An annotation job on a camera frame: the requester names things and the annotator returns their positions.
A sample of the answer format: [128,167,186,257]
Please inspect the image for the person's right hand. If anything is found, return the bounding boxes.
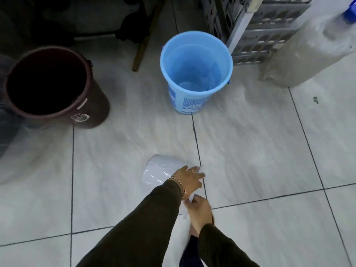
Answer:
[184,195,214,234]

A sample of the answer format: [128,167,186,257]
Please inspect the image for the person's left hand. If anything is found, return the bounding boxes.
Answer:
[170,165,206,199]

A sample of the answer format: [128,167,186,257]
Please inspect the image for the person's left forearm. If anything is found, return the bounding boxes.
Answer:
[76,180,184,267]

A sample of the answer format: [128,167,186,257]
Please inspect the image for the person's right forearm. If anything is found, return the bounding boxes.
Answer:
[197,223,260,267]

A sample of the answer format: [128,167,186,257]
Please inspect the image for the light blue plastic bucket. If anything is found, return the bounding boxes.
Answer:
[160,31,233,115]

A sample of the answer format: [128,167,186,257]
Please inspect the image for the wooden stick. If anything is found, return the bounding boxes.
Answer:
[132,0,168,72]

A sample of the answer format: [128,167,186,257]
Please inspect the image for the stack of grey plastic crates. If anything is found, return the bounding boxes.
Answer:
[232,0,316,66]

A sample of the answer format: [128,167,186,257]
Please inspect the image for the grey plastic crate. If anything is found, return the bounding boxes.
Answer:
[200,0,251,45]

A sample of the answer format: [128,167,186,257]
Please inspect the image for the dark brown plastic bucket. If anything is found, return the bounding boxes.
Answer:
[5,46,111,130]

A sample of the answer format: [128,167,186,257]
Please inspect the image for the large plastic-wrapped sack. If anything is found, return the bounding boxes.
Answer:
[259,8,356,88]

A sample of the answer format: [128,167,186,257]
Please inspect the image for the blue cap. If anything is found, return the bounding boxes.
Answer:
[342,0,356,24]

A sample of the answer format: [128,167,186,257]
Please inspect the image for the gold bracelet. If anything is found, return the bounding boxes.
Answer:
[168,176,186,198]

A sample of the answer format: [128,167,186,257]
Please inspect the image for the white post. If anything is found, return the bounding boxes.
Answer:
[226,0,265,55]

